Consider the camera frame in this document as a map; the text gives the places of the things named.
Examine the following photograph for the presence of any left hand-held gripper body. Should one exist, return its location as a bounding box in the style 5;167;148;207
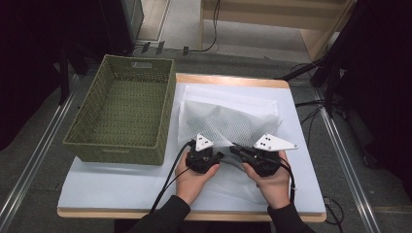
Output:
185;133;225;174

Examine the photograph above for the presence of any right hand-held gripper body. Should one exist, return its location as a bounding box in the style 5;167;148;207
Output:
247;133;299;179

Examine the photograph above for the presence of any white mesh laundry bag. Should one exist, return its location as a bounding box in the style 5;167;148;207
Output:
177;84;283;205

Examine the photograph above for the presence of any person's left hand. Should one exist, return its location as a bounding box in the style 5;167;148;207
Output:
174;150;222;207

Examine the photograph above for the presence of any person's right hand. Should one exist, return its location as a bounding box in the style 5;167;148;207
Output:
242;150;292;210

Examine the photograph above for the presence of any green woven basket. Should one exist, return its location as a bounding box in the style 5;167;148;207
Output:
62;53;177;166

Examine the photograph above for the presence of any black metal stand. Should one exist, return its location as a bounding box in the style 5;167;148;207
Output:
275;52;346;118

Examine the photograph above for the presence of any wooden platform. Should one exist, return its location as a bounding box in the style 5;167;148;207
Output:
198;0;358;62

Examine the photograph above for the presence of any black curtain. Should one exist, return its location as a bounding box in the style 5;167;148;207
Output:
336;0;412;198

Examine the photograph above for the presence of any dark cabinet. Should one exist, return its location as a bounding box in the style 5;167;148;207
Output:
100;0;146;56

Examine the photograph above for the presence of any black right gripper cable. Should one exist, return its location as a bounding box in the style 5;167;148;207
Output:
277;157;297;203

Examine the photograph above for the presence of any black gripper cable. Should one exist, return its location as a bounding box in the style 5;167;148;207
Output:
277;157;297;203
149;139;197;214

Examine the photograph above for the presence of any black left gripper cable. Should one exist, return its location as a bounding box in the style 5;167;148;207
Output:
149;139;197;214

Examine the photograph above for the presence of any black floor cable bundle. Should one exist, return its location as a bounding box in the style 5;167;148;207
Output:
293;98;326;144

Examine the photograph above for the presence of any metal floor rail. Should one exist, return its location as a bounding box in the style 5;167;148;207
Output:
314;88;383;233
0;73;81;227

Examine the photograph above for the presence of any looped black floor cable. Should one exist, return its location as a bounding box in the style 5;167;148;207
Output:
323;196;345;226

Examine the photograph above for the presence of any thin black floor cable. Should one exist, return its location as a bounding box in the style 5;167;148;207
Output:
186;0;222;54

